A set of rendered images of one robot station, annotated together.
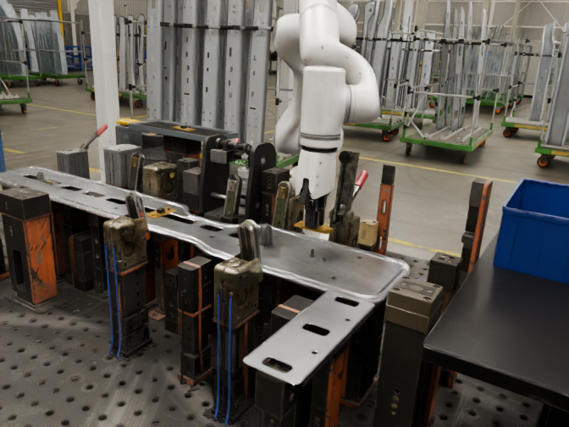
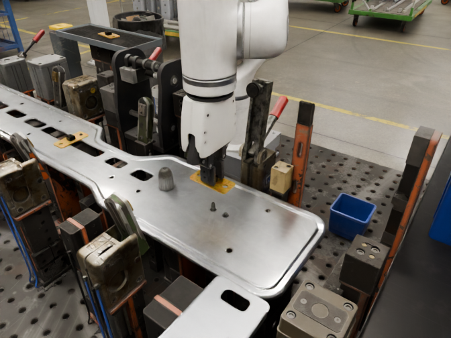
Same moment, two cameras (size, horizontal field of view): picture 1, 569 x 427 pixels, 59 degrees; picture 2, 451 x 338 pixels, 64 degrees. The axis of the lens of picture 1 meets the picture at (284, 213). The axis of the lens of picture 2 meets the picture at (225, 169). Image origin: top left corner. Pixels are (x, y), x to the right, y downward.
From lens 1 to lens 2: 51 cm
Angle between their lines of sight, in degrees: 16
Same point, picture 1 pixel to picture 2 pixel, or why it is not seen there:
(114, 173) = (41, 86)
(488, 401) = not seen: outside the picture
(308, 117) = (186, 54)
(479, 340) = not seen: outside the picture
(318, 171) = (206, 126)
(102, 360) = (21, 290)
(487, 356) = not seen: outside the picture
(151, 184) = (72, 100)
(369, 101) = (271, 29)
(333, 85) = (215, 8)
